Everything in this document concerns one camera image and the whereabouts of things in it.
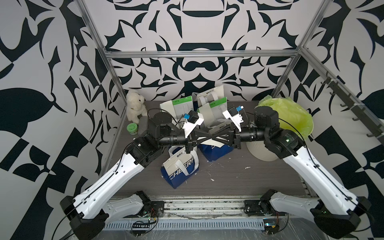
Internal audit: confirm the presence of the white plush bear toy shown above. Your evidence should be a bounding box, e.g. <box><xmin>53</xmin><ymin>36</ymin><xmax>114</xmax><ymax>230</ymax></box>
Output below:
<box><xmin>126</xmin><ymin>90</ymin><xmax>148</xmax><ymax>125</ymax></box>

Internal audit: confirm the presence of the white receipt on green bag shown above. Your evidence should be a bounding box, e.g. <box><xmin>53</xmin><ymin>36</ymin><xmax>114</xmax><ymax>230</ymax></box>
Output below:
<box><xmin>198</xmin><ymin>103</ymin><xmax>216</xmax><ymax>128</ymax></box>

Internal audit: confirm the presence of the green white takeout bag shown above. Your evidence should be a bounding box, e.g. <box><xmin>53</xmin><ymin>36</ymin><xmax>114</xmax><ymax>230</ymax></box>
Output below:
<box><xmin>201</xmin><ymin>97</ymin><xmax>231</xmax><ymax>134</ymax></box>
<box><xmin>172</xmin><ymin>96</ymin><xmax>194</xmax><ymax>120</ymax></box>

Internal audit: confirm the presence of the grey wall hook rail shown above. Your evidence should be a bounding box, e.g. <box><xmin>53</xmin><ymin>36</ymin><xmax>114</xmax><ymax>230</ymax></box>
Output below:
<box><xmin>322</xmin><ymin>72</ymin><xmax>384</xmax><ymax>145</ymax></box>

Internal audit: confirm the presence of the cream ribbed trash bin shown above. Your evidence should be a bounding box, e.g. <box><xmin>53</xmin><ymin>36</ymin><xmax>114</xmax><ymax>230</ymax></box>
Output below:
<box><xmin>246</xmin><ymin>141</ymin><xmax>278</xmax><ymax>162</ymax></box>

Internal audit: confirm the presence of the green white right takeout bag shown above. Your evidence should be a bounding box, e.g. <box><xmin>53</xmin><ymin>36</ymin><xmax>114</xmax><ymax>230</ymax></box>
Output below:
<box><xmin>201</xmin><ymin>97</ymin><xmax>231</xmax><ymax>134</ymax></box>

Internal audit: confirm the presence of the white receipt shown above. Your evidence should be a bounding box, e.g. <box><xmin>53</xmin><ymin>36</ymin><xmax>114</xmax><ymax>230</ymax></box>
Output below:
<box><xmin>207</xmin><ymin>139</ymin><xmax>225</xmax><ymax>148</ymax></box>
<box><xmin>198</xmin><ymin>103</ymin><xmax>216</xmax><ymax>128</ymax></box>
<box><xmin>160</xmin><ymin>101</ymin><xmax>176</xmax><ymax>118</ymax></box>

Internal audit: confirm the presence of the grey felt pouch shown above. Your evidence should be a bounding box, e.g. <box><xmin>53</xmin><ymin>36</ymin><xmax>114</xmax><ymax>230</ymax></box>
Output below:
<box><xmin>138</xmin><ymin>116</ymin><xmax>149</xmax><ymax>136</ymax></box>

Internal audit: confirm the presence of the blue white front takeout bag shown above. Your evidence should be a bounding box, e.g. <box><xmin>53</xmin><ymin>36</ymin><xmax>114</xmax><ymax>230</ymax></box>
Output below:
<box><xmin>161</xmin><ymin>146</ymin><xmax>199</xmax><ymax>189</ymax></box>

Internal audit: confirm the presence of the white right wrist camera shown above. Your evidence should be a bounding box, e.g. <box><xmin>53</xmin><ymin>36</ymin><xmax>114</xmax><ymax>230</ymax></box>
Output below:
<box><xmin>223</xmin><ymin>106</ymin><xmax>244</xmax><ymax>132</ymax></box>

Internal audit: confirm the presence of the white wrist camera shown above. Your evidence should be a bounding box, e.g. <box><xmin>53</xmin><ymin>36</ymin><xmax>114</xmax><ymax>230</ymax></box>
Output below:
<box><xmin>182</xmin><ymin>110</ymin><xmax>204</xmax><ymax>138</ymax></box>
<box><xmin>223</xmin><ymin>106</ymin><xmax>244</xmax><ymax>132</ymax></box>

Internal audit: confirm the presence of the blue white takeout bag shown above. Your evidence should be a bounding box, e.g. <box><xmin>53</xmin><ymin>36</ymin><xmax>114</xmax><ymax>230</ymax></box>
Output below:
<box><xmin>199</xmin><ymin>144</ymin><xmax>233</xmax><ymax>162</ymax></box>
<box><xmin>197</xmin><ymin>86</ymin><xmax>225</xmax><ymax>107</ymax></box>
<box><xmin>161</xmin><ymin>146</ymin><xmax>199</xmax><ymax>189</ymax></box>

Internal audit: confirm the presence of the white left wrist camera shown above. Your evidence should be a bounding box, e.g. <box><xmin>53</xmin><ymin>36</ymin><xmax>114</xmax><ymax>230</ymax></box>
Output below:
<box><xmin>182</xmin><ymin>110</ymin><xmax>204</xmax><ymax>138</ymax></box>

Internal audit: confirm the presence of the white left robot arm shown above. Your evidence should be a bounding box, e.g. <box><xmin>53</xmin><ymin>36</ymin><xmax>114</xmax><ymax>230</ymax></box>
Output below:
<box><xmin>60</xmin><ymin>111</ymin><xmax>214</xmax><ymax>240</ymax></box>

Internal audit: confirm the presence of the green plastic bin liner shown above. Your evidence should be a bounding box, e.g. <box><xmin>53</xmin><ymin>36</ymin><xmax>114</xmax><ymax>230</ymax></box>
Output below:
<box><xmin>258</xmin><ymin>95</ymin><xmax>314</xmax><ymax>140</ymax></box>

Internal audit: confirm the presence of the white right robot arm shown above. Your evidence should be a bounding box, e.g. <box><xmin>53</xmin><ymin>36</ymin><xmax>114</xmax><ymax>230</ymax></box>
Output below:
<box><xmin>214</xmin><ymin>106</ymin><xmax>371</xmax><ymax>239</ymax></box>

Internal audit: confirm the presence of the green round lid jar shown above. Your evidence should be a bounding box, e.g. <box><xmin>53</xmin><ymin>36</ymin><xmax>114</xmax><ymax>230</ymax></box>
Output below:
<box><xmin>126</xmin><ymin>123</ymin><xmax>138</xmax><ymax>135</ymax></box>

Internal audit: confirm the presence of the green white left takeout bag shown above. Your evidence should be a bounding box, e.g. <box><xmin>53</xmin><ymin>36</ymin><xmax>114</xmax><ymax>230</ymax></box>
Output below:
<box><xmin>172</xmin><ymin>96</ymin><xmax>194</xmax><ymax>120</ymax></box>

